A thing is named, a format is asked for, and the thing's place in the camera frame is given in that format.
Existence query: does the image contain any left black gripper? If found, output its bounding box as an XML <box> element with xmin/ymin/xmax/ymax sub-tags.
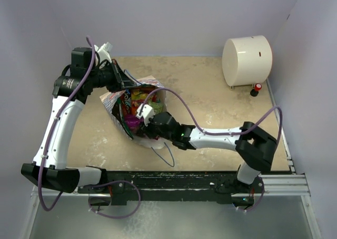
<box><xmin>88</xmin><ymin>59</ymin><xmax>137</xmax><ymax>94</ymax></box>

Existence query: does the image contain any blue checkered paper bag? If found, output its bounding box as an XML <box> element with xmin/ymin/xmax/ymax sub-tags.
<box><xmin>99</xmin><ymin>69</ymin><xmax>176</xmax><ymax>168</ymax></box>

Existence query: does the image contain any purple snack bag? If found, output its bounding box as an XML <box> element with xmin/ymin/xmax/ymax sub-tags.
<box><xmin>124</xmin><ymin>114</ymin><xmax>143</xmax><ymax>135</ymax></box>

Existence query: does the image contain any red Doritos bag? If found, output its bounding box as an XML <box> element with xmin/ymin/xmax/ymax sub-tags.
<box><xmin>120</xmin><ymin>89</ymin><xmax>132</xmax><ymax>132</ymax></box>

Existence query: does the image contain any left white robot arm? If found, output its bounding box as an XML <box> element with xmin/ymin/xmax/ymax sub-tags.
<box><xmin>21</xmin><ymin>43</ymin><xmax>136</xmax><ymax>193</ymax></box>

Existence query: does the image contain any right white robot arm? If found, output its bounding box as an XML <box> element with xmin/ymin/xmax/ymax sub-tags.
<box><xmin>136</xmin><ymin>112</ymin><xmax>278</xmax><ymax>192</ymax></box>

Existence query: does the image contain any colourful candy bag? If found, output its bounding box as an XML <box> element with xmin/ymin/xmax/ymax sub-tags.
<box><xmin>131</xmin><ymin>87</ymin><xmax>164</xmax><ymax>115</ymax></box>

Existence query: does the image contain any red black button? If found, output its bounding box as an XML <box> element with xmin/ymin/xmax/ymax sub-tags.
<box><xmin>250</xmin><ymin>83</ymin><xmax>262</xmax><ymax>97</ymax></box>

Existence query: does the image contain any white cylindrical container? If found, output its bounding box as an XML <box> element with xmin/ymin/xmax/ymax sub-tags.
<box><xmin>222</xmin><ymin>35</ymin><xmax>273</xmax><ymax>87</ymax></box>

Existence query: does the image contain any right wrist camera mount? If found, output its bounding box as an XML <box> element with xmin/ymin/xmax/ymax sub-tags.
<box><xmin>136</xmin><ymin>104</ymin><xmax>155</xmax><ymax>126</ymax></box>

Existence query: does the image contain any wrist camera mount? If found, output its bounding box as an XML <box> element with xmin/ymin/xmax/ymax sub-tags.
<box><xmin>136</xmin><ymin>104</ymin><xmax>155</xmax><ymax>126</ymax></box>
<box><xmin>94</xmin><ymin>42</ymin><xmax>113</xmax><ymax>63</ymax></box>

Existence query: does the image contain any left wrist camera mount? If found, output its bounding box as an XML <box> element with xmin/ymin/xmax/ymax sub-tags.
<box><xmin>94</xmin><ymin>42</ymin><xmax>113</xmax><ymax>63</ymax></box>

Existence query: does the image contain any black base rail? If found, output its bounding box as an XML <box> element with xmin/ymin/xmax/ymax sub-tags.
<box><xmin>78</xmin><ymin>171</ymin><xmax>264</xmax><ymax>206</ymax></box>

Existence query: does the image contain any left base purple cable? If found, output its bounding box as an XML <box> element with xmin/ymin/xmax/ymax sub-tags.
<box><xmin>88</xmin><ymin>180</ymin><xmax>143</xmax><ymax>220</ymax></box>

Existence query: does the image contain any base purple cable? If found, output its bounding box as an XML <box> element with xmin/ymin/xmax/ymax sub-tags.
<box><xmin>88</xmin><ymin>180</ymin><xmax>143</xmax><ymax>220</ymax></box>
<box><xmin>235</xmin><ymin>175</ymin><xmax>268</xmax><ymax>214</ymax></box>

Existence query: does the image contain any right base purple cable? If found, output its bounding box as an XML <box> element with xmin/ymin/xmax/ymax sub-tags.
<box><xmin>235</xmin><ymin>175</ymin><xmax>268</xmax><ymax>214</ymax></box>

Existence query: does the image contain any aluminium frame rail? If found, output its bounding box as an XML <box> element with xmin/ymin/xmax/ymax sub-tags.
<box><xmin>261</xmin><ymin>174</ymin><xmax>310</xmax><ymax>196</ymax></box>

